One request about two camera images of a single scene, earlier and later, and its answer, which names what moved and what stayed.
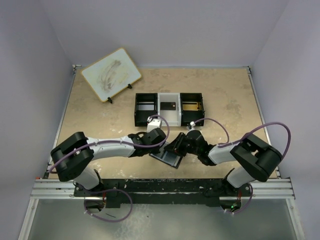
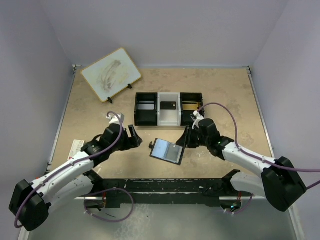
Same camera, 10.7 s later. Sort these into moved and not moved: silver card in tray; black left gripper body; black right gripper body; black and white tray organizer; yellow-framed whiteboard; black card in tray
Moved: black left gripper body; black right gripper body
Not moved: black and white tray organizer; yellow-framed whiteboard; silver card in tray; black card in tray
